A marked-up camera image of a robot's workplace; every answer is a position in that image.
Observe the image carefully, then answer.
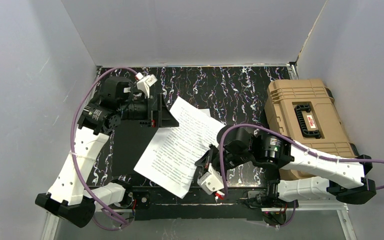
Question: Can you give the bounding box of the beige file folder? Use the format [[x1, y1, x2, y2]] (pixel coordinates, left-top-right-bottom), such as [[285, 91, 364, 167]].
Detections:
[[111, 120, 158, 176]]

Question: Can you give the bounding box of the printed white paper sheet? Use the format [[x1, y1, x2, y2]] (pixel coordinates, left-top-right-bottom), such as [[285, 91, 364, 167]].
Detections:
[[199, 108, 211, 118]]

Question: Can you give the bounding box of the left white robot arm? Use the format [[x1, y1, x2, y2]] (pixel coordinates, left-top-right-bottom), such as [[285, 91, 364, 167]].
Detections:
[[35, 73, 179, 228]]

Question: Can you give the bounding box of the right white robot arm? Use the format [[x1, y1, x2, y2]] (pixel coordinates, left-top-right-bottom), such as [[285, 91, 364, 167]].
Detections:
[[195, 126, 377, 208]]

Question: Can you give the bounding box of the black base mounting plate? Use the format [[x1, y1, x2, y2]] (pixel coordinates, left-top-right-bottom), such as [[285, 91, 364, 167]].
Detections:
[[130, 186, 263, 221]]

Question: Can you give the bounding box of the tan plastic tool case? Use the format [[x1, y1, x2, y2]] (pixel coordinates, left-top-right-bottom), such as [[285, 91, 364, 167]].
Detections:
[[264, 79, 365, 189]]

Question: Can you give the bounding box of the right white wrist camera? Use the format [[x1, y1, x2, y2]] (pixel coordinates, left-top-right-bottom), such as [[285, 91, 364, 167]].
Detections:
[[197, 163, 225, 200]]

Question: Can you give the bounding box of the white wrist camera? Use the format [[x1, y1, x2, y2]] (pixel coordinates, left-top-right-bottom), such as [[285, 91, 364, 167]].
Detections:
[[135, 72, 157, 98], [197, 163, 225, 200]]

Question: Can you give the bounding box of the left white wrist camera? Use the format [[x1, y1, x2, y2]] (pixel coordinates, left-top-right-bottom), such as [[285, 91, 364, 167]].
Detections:
[[135, 72, 157, 98]]

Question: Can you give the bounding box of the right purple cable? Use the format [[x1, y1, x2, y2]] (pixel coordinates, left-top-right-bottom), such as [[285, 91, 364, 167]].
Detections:
[[218, 124, 384, 229]]

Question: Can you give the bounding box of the aluminium frame rail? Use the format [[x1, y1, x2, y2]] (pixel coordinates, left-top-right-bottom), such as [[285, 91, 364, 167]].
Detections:
[[41, 200, 356, 240]]

